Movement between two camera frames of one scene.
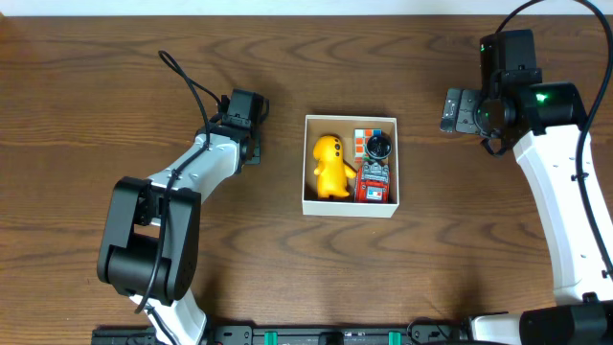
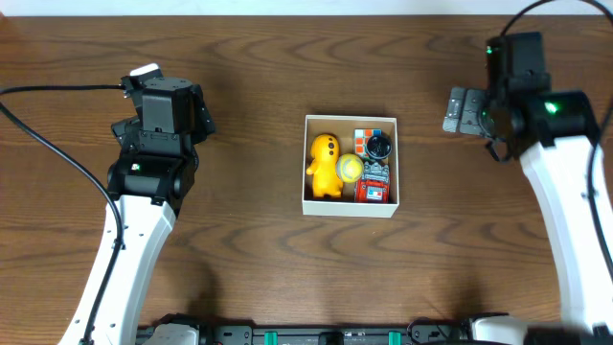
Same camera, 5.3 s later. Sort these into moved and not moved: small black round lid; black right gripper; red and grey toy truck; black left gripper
Moved: black left gripper
Not moved: small black round lid; red and grey toy truck; black right gripper
